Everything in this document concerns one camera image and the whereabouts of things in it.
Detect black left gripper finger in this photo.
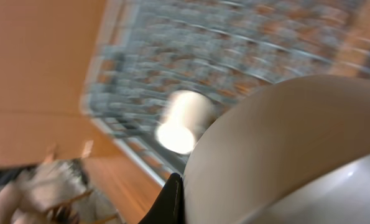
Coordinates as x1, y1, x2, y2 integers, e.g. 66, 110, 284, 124
139, 173, 185, 224

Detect white paper cup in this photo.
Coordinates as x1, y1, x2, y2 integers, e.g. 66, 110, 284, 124
154, 90, 216, 155

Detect grey green bowl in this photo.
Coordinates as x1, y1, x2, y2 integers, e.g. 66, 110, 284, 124
184, 75, 370, 223

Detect grey dishwasher rack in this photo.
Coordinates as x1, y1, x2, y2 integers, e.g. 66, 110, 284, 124
80, 0, 370, 184

